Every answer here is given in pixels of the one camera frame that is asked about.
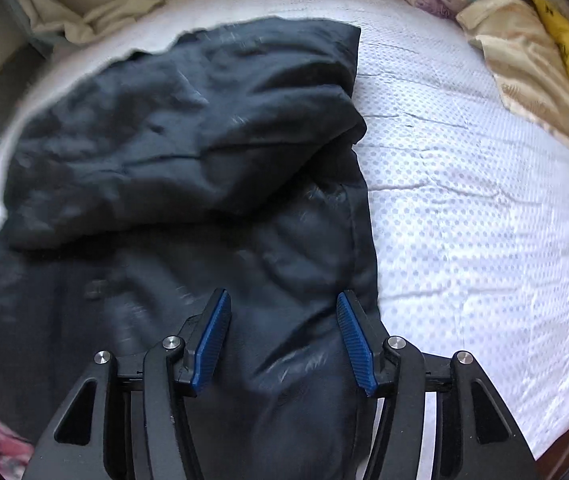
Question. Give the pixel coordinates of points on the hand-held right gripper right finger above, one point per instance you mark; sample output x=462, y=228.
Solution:
x=357, y=345

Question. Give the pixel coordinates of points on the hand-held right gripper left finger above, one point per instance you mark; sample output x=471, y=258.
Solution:
x=209, y=340

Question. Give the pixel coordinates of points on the dark padded jacket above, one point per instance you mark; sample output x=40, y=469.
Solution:
x=164, y=160

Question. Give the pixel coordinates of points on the white quilted bed cover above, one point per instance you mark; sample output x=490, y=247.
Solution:
x=464, y=185

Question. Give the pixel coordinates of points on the cream blanket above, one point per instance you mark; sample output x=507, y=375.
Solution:
x=524, y=60

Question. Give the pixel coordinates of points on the beige curtain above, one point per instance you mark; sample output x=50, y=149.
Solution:
x=89, y=20

